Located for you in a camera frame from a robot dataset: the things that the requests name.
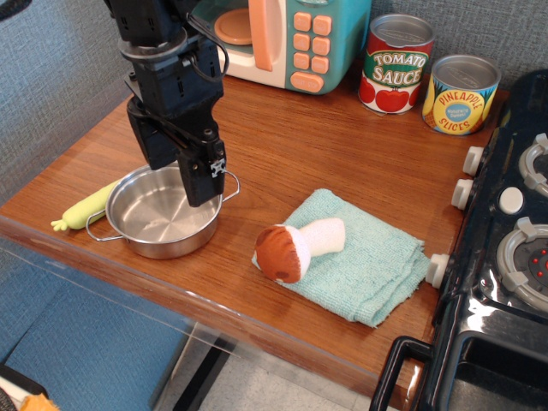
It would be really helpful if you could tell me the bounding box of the stainless steel pot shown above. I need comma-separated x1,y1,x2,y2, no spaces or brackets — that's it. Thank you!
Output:
86,164,241,259

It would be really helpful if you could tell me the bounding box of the tomato sauce can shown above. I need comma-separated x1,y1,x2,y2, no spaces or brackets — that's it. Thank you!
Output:
359,14,435,114

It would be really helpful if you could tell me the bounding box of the teal toy microwave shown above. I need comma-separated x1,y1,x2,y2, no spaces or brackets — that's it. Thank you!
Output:
193,1,372,95

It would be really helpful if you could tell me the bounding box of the light teal folded cloth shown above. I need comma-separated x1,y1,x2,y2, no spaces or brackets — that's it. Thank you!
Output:
278,188,429,327

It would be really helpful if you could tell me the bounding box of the pineapple slices can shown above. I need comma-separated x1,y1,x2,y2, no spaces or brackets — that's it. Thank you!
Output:
422,55,501,136

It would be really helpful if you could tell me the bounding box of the plush brown mushroom toy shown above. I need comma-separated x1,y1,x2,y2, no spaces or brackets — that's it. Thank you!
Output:
254,217,346,283

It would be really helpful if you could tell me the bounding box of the spoon with green handle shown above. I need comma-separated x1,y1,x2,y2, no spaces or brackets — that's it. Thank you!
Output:
51,180,120,231

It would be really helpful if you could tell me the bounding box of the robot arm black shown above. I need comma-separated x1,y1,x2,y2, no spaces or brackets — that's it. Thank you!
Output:
106,1,229,207

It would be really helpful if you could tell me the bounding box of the black toy stove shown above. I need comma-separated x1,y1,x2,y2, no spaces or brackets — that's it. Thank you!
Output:
371,69,547,410

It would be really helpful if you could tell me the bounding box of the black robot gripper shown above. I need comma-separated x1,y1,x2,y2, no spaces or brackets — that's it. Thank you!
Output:
121,33,226,207

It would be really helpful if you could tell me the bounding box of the orange plush object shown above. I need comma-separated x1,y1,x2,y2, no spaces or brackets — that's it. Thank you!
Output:
20,394,60,411

